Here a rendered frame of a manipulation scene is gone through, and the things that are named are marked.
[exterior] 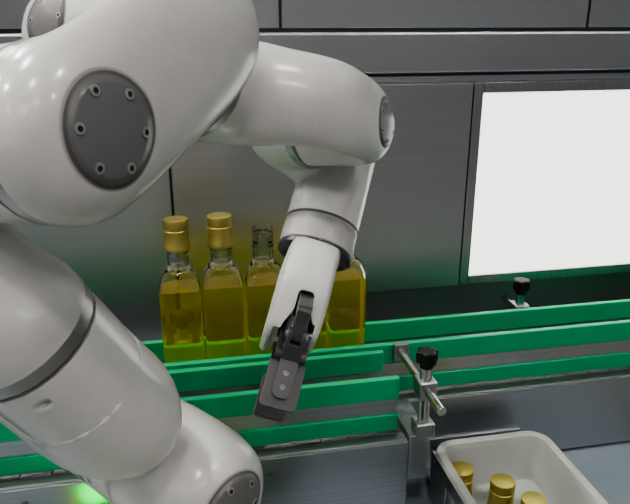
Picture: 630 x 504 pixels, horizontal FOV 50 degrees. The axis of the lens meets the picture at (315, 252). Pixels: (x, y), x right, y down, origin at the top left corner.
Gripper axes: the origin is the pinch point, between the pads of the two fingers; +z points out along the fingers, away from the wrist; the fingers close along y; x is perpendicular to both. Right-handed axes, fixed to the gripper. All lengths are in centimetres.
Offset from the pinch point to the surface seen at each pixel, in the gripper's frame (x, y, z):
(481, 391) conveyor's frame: 32, -36, -15
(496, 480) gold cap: 33.8, -30.2, -2.0
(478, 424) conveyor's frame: 33, -39, -10
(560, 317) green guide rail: 44, -39, -31
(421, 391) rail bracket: 19.2, -22.5, -9.5
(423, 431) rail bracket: 21.5, -26.4, -5.2
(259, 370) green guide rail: -1.6, -30.3, -7.9
